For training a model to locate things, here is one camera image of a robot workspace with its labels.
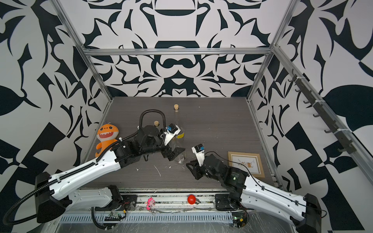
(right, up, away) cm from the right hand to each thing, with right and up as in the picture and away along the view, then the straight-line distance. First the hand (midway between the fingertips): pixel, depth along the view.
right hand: (187, 163), depth 73 cm
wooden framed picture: (+39, -4, +14) cm, 41 cm away
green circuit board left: (-34, -23, -5) cm, 41 cm away
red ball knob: (+2, -18, 0) cm, 18 cm away
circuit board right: (+25, -28, -1) cm, 37 cm away
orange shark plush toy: (-49, +12, +18) cm, 54 cm away
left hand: (-4, +13, -3) cm, 14 cm away
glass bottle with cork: (-15, +20, 0) cm, 25 cm away
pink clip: (-18, -20, +1) cm, 27 cm away
